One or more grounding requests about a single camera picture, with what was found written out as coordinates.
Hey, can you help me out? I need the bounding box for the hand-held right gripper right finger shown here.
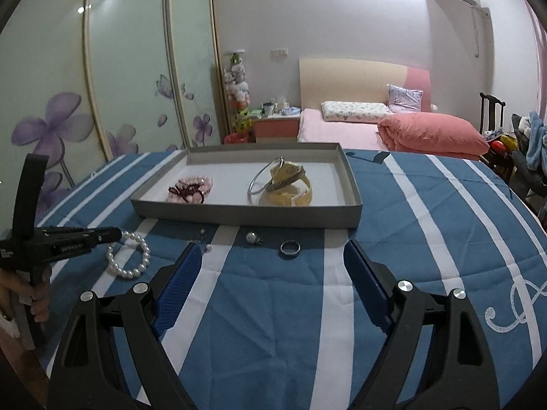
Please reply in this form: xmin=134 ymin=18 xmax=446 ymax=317
xmin=343 ymin=239 xmax=501 ymax=410

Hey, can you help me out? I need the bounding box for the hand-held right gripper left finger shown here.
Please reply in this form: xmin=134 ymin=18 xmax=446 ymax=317
xmin=47 ymin=241 xmax=203 ymax=410

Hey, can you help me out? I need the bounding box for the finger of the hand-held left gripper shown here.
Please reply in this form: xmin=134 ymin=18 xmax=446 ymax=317
xmin=40 ymin=226 xmax=123 ymax=243

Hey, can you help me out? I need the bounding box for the white pearl bracelet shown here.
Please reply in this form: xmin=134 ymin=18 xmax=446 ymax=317
xmin=107 ymin=231 xmax=151 ymax=279

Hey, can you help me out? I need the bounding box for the dark red bead bracelet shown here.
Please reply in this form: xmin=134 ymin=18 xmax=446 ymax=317
xmin=169 ymin=181 xmax=206 ymax=201

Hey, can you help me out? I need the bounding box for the pink bead bracelet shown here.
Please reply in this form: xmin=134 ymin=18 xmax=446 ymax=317
xmin=166 ymin=174 xmax=214 ymax=203

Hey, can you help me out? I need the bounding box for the yellow wrist watch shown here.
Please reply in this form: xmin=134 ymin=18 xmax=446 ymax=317
xmin=258 ymin=160 xmax=316 ymax=207

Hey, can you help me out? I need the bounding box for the grey cardboard tray box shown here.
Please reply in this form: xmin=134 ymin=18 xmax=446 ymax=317
xmin=130 ymin=143 xmax=364 ymax=228

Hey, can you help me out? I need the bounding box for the thin silver bangle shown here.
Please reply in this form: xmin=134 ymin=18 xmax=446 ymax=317
xmin=248 ymin=156 xmax=287 ymax=199

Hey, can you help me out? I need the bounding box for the silver mesh cuff bracelet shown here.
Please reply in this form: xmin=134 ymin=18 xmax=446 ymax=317
xmin=267 ymin=164 xmax=308 ymax=191

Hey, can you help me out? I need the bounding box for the person's left hand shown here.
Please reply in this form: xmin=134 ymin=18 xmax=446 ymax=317
xmin=29 ymin=265 xmax=53 ymax=324

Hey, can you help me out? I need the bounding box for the blue striped tablecloth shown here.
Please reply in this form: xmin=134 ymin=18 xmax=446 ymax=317
xmin=34 ymin=147 xmax=547 ymax=410

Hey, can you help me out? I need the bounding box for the pink folded quilt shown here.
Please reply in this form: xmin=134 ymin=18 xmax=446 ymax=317
xmin=377 ymin=112 xmax=490 ymax=161

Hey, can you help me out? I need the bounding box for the floral sliding door wardrobe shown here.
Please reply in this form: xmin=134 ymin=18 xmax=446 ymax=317
xmin=0 ymin=0 xmax=231 ymax=231

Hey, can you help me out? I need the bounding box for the white patterned pillow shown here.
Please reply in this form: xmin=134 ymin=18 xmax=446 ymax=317
xmin=321 ymin=100 xmax=396 ymax=124

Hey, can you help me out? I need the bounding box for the pink nightstand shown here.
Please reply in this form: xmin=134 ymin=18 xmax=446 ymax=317
xmin=252 ymin=113 xmax=302 ymax=142

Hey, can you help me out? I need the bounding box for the purple floral pillow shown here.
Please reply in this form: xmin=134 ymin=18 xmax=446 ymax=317
xmin=386 ymin=84 xmax=424 ymax=114

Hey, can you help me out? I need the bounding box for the red yellow toy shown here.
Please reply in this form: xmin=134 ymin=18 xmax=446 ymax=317
xmin=487 ymin=134 xmax=511 ymax=154

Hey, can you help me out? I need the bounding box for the grey clothes pile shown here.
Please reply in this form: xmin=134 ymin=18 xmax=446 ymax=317
xmin=510 ymin=113 xmax=547 ymax=218

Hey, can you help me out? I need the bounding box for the stack of plush toys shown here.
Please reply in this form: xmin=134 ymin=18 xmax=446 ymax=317
xmin=223 ymin=51 xmax=253 ymax=135

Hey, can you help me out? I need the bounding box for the bed with beige pink headboard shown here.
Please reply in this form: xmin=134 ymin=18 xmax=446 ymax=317
xmin=298 ymin=57 xmax=490 ymax=161

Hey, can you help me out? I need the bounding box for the dark wooden chair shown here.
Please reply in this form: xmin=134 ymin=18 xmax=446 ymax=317
xmin=479 ymin=93 xmax=513 ymax=180

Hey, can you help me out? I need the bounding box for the blue plush garment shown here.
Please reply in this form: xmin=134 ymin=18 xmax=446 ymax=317
xmin=526 ymin=111 xmax=547 ymax=169

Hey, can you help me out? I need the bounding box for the pink curtain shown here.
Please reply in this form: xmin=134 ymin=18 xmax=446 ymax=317
xmin=523 ymin=0 xmax=547 ymax=107

